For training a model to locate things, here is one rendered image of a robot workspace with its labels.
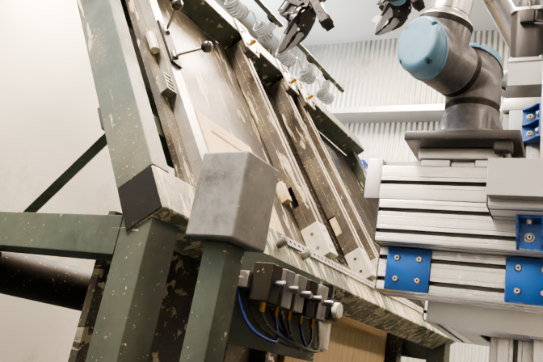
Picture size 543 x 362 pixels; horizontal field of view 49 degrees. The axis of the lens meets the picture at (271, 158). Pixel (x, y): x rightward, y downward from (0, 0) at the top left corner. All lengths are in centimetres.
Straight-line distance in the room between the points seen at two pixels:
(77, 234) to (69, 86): 314
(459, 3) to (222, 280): 73
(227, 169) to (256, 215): 11
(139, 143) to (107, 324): 40
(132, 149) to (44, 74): 301
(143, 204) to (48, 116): 310
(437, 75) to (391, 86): 485
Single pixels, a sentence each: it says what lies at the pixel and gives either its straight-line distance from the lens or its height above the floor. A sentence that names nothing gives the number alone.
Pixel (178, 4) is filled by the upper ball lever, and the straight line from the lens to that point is 193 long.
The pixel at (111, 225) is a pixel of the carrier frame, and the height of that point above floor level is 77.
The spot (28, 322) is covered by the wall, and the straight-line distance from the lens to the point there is 441.
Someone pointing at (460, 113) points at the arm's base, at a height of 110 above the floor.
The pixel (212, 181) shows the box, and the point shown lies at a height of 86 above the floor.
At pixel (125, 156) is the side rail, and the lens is 142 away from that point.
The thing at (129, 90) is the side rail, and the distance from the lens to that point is 151.
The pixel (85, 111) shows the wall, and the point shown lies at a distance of 462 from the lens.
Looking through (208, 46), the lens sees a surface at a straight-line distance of 190.
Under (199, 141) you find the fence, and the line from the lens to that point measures 166.
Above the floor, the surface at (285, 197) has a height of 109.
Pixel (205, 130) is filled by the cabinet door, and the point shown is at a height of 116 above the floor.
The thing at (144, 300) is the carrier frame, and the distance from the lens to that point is 130.
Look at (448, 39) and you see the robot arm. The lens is 126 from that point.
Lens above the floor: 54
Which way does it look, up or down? 19 degrees up
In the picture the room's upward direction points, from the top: 11 degrees clockwise
